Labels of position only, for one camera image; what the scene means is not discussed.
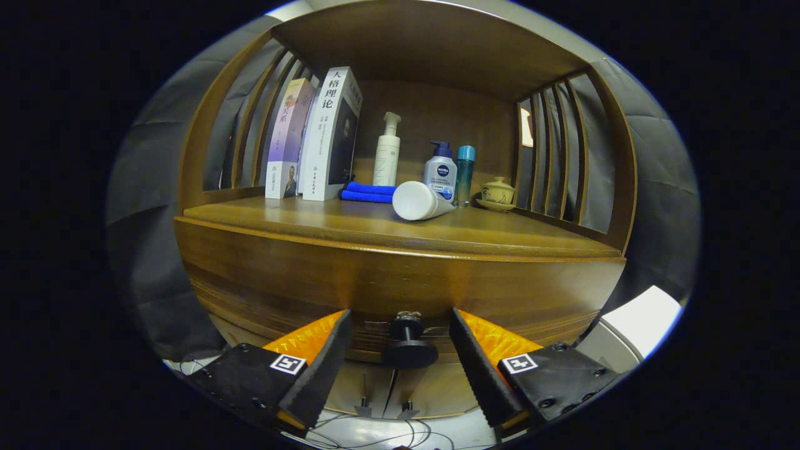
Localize white pump bottle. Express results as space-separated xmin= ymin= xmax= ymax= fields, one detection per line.
xmin=372 ymin=112 xmax=402 ymax=187

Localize small white blue-pump bottle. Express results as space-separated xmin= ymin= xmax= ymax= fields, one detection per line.
xmin=423 ymin=141 xmax=458 ymax=204

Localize wooden cabinet door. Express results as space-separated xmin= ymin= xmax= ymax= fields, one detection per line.
xmin=384 ymin=367 xmax=482 ymax=421
xmin=325 ymin=362 xmax=396 ymax=418

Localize wooden countertop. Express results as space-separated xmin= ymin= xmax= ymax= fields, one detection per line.
xmin=181 ymin=195 xmax=626 ymax=258

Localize black floor cables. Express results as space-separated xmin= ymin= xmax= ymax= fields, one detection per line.
xmin=312 ymin=409 xmax=457 ymax=450

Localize white green tube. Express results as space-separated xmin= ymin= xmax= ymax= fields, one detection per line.
xmin=392 ymin=181 xmax=457 ymax=221

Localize wooden cabinet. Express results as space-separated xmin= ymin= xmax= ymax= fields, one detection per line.
xmin=174 ymin=0 xmax=638 ymax=421

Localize teal bottle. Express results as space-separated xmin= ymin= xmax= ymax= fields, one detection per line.
xmin=454 ymin=145 xmax=476 ymax=208

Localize purple book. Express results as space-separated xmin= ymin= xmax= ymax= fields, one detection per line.
xmin=265 ymin=78 xmax=316 ymax=199

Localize beige lidded ceramic cup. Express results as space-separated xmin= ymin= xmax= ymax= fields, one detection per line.
xmin=475 ymin=177 xmax=517 ymax=213

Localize wooden drawer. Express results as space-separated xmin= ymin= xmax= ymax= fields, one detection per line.
xmin=174 ymin=216 xmax=627 ymax=369

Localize blue folded cloth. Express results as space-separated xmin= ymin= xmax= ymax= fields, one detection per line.
xmin=339 ymin=181 xmax=398 ymax=204

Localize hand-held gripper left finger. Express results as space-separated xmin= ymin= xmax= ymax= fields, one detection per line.
xmin=187 ymin=309 xmax=354 ymax=432

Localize white book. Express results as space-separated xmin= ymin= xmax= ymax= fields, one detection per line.
xmin=297 ymin=66 xmax=364 ymax=202

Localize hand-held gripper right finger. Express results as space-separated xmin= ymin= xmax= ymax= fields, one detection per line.
xmin=449 ymin=307 xmax=629 ymax=432

